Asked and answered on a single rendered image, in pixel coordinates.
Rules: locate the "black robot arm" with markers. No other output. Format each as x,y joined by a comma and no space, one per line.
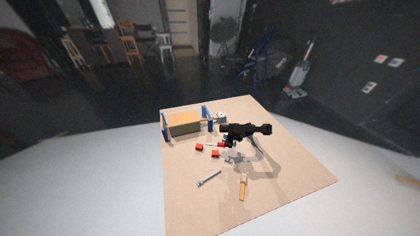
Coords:
237,130

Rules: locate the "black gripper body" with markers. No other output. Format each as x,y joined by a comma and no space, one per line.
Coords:
229,142

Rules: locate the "small red block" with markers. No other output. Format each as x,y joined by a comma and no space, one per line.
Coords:
215,153
199,147

